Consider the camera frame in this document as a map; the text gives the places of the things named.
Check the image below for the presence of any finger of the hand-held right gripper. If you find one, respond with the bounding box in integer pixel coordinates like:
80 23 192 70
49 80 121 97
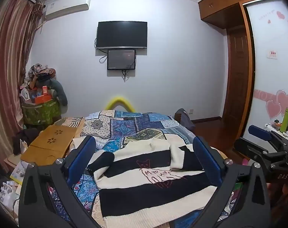
234 137 287 165
248 124 288 148

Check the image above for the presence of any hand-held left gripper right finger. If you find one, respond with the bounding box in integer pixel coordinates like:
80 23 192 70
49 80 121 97
193 136 270 228

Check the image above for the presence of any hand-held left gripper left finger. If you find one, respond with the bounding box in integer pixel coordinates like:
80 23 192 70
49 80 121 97
18 135 104 228

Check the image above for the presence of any black and white striped sweater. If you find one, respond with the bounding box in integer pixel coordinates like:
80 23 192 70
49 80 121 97
87 138 218 228

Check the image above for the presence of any dark clothes pile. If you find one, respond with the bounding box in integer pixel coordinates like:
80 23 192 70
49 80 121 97
12 128 43 155

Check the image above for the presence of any green bottle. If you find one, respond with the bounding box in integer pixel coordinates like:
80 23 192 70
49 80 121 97
280 107 288 133

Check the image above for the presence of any wooden lap desk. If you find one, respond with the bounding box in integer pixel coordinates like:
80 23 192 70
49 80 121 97
20 117 85 168

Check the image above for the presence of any grey cloth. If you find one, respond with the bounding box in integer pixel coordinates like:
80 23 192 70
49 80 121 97
174 108 196 131

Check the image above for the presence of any blue patchwork blanket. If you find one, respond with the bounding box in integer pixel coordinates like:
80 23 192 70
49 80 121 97
47 109 232 228

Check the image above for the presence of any green fabric basket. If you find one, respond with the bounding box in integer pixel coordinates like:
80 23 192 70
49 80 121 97
22 98 61 126

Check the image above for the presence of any yellow curved foam tube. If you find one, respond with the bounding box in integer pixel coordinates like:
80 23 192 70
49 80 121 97
105 95 135 112

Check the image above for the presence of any grey plush toy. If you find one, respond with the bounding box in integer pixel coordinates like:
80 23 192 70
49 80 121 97
43 77 68 106

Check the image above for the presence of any orange box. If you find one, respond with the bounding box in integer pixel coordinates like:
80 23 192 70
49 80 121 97
33 93 52 104

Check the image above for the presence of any pile of white papers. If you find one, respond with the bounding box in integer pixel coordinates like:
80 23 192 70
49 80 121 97
0 159 30 221

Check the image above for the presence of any floral cloth bundle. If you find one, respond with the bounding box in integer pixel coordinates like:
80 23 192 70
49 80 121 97
24 63 57 89

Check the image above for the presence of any red striped curtain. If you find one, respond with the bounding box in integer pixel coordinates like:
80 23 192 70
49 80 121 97
0 0 46 169

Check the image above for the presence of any wooden overhead wardrobe cabinet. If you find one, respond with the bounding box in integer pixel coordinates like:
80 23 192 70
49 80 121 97
198 0 277 29

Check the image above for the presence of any white air conditioner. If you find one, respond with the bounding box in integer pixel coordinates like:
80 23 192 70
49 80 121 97
44 0 91 21

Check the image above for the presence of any small black wall monitor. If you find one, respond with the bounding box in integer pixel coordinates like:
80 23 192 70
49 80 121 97
107 49 137 71

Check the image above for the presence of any black wall television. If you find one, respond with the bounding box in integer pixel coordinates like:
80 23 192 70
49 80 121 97
97 21 148 50

